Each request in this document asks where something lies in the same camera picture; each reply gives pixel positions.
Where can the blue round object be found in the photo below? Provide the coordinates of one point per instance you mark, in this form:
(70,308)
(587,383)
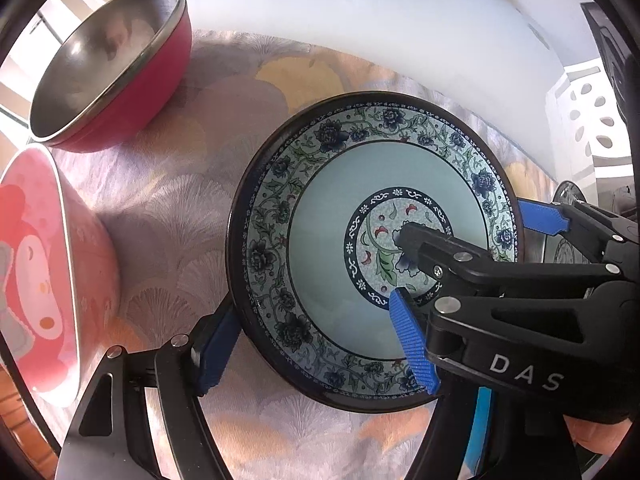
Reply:
(483,420)

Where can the person's right hand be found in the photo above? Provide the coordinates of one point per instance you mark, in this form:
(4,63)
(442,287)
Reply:
(600,437)

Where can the leaf patterned table mat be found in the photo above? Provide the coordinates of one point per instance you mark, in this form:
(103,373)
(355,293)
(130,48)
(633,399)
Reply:
(175,210)

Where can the red steel bowl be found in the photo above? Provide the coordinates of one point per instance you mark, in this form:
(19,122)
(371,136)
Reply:
(110,60)

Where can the pink cartoon bowl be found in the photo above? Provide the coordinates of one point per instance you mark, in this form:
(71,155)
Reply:
(35,270)

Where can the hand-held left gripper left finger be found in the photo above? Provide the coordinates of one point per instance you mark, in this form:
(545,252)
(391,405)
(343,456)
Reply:
(217,355)

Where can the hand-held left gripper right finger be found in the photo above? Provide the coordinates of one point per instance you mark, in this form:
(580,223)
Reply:
(412,340)

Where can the blue floral ceramic plate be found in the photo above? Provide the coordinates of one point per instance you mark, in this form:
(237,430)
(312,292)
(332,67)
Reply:
(325,240)

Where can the dark furniture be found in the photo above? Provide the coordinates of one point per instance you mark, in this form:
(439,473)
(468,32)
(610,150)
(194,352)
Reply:
(605,55)

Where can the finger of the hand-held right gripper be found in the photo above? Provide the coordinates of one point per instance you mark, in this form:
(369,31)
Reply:
(542,217)
(430,247)

